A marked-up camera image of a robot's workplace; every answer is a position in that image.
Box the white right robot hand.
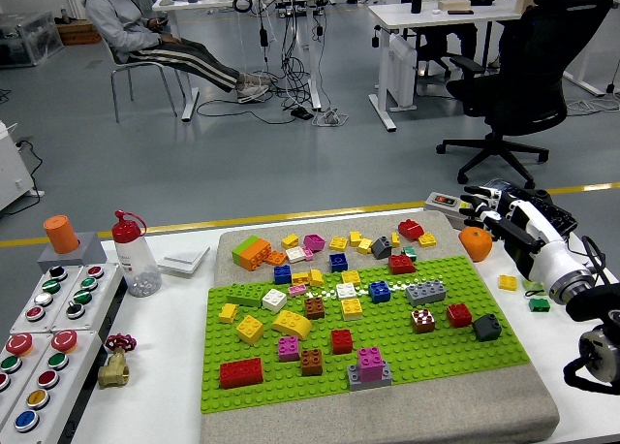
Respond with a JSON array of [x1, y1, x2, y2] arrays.
[[458, 184, 591, 291]]

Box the brown toy brick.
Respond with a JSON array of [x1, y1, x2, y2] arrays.
[[299, 348, 325, 377], [303, 296, 326, 320], [410, 307, 437, 334]]

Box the grey long toy brick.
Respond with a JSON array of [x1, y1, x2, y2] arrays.
[[405, 278, 448, 306]]

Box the grey roof toy brick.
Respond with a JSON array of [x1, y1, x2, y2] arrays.
[[370, 235, 394, 260]]

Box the grey base toy brick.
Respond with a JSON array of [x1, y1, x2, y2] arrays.
[[346, 360, 393, 393]]

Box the yellow arch toy brick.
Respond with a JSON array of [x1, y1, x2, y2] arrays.
[[270, 308, 313, 341]]

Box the green studded baseplate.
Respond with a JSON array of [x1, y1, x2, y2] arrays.
[[200, 254, 531, 415]]

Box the green long toy brick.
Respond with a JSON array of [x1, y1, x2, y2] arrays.
[[225, 282, 267, 308]]

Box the red long toy brick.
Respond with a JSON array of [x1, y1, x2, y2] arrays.
[[218, 356, 264, 391]]

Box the black device clear case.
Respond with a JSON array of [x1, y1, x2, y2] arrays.
[[477, 177, 578, 244]]

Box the orange fruit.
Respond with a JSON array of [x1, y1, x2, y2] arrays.
[[457, 226, 494, 263]]

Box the dark grey roof brick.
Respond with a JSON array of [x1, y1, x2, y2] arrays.
[[471, 313, 503, 343]]

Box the black office chair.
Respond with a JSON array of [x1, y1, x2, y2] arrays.
[[434, 0, 616, 191]]

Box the white computer case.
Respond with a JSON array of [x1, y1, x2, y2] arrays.
[[386, 34, 419, 113]]

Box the beige foam mat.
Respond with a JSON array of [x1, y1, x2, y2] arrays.
[[199, 208, 561, 444]]

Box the orange long brick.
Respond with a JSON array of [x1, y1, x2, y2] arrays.
[[238, 238, 273, 272]]

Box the lime green long brick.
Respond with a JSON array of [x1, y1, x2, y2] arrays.
[[231, 235, 261, 266]]

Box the clear bottle red cap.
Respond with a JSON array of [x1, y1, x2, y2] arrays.
[[111, 209, 163, 299]]

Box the grey metal chair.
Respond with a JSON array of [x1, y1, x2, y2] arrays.
[[107, 36, 188, 124]]

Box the grey control box with knob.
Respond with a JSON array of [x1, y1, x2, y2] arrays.
[[50, 262, 125, 333]]

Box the brass valve red handwheel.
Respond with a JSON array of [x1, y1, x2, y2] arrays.
[[97, 333, 139, 391]]

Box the grey square block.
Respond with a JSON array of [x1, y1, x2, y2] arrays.
[[37, 231, 108, 273]]

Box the seated person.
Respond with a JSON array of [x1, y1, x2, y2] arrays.
[[81, 0, 271, 105]]

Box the grey four-button control box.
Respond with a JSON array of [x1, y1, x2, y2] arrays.
[[9, 263, 84, 334]]

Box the orange cylinder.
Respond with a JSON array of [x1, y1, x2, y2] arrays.
[[43, 214, 80, 255]]

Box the button box yellow blue buttons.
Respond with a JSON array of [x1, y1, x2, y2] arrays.
[[0, 328, 106, 444]]

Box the wooden crate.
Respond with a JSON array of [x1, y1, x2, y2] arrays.
[[56, 18, 104, 47]]

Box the emergency stop button box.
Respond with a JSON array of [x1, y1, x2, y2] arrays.
[[0, 331, 52, 424]]

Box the white cabinet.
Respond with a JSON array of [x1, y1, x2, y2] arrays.
[[0, 118, 46, 213]]

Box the clear plastic crate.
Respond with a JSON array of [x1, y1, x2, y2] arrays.
[[0, 10, 66, 69]]

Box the grey two-button switch box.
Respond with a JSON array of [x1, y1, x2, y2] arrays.
[[423, 191, 474, 231]]

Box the black hanging desk cables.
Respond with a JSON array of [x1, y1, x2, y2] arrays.
[[256, 0, 335, 115]]

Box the white wall switch plate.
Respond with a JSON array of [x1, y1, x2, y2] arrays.
[[157, 246, 211, 278]]

